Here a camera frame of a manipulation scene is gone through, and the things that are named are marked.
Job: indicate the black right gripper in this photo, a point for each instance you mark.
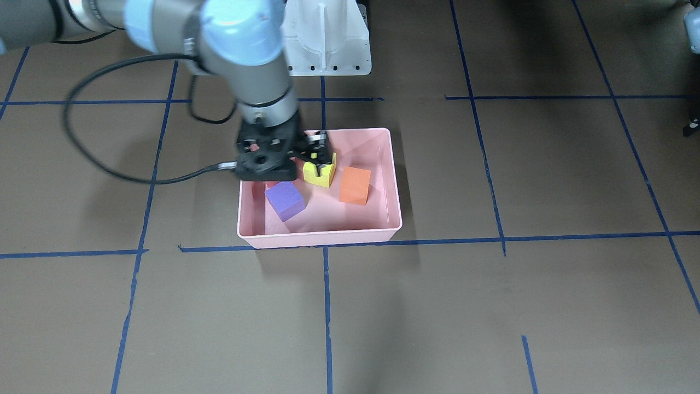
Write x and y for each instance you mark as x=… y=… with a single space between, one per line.
x=316 y=149

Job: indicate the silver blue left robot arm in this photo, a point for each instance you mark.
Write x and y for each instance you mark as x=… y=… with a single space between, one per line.
x=691 y=24

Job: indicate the brown paper table cover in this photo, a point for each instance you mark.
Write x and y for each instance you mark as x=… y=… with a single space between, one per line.
x=549 y=240

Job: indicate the orange foam block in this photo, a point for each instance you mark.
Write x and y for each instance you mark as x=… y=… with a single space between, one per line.
x=355 y=185

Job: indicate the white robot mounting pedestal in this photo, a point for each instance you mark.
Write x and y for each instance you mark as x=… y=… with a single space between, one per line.
x=327 y=38

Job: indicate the yellow foam block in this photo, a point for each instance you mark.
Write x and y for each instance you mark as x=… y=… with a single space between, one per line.
x=322 y=175

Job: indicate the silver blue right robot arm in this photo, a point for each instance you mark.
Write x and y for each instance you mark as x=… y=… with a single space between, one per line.
x=240 y=41

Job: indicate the pink plastic bin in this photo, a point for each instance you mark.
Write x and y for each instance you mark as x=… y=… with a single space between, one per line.
x=326 y=220

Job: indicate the purple foam block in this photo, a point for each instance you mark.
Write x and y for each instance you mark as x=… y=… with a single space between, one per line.
x=286 y=200

